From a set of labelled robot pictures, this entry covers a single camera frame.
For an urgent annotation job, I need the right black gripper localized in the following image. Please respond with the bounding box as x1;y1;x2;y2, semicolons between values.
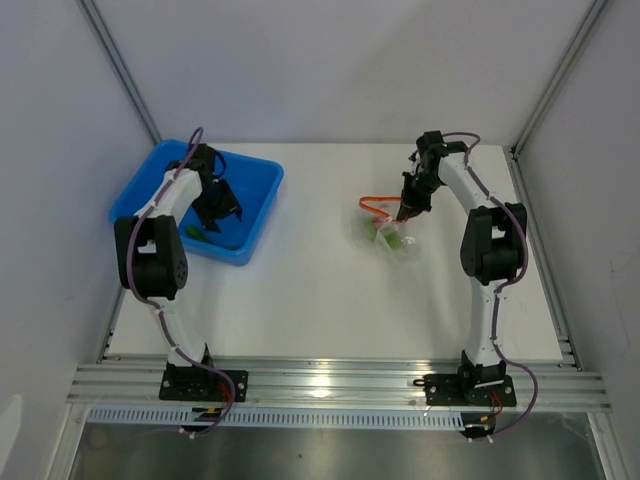
396;171;444;224

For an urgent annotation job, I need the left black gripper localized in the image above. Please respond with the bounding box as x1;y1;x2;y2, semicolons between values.
191;179;241;233

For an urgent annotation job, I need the green grape bunch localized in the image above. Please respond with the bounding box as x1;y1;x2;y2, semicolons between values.
379;230;404;251

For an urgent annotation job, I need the clear zip top bag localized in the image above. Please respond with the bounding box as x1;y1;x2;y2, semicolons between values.
350;195;421;262

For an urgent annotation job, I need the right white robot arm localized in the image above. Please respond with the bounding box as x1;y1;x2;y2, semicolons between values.
396;131;528;404

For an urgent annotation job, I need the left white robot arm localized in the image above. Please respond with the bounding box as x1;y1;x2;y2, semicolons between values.
114;140;243;400

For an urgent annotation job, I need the blue plastic bin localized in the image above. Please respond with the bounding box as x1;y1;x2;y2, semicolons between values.
109;139;284;266

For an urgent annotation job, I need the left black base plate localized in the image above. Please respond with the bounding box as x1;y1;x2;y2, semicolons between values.
159;363;231;402

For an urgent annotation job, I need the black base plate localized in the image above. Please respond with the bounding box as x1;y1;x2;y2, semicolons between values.
412;373;517;407
159;363;231;402

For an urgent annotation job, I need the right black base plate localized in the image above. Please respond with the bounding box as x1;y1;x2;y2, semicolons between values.
412;373;517;407

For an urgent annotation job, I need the white slotted cable duct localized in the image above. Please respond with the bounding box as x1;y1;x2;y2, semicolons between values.
88;404;464;431

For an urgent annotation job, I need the aluminium mounting rail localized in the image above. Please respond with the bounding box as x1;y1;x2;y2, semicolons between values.
67;356;612;412

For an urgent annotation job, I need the left aluminium frame post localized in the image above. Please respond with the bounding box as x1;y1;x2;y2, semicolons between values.
76;0;163;144

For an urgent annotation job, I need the aluminium frame post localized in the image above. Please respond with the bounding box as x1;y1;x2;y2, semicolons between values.
76;0;163;144
510;0;613;159

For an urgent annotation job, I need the right aluminium frame post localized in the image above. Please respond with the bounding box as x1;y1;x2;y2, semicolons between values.
510;0;613;159

